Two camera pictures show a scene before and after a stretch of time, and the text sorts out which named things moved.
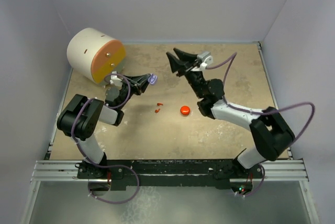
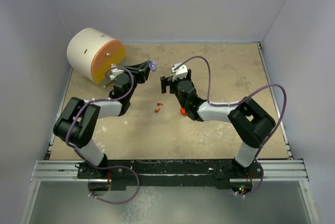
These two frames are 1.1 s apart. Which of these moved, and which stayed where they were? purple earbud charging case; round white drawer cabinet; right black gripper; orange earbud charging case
Moved: right black gripper; purple earbud charging case
Stayed: round white drawer cabinet; orange earbud charging case
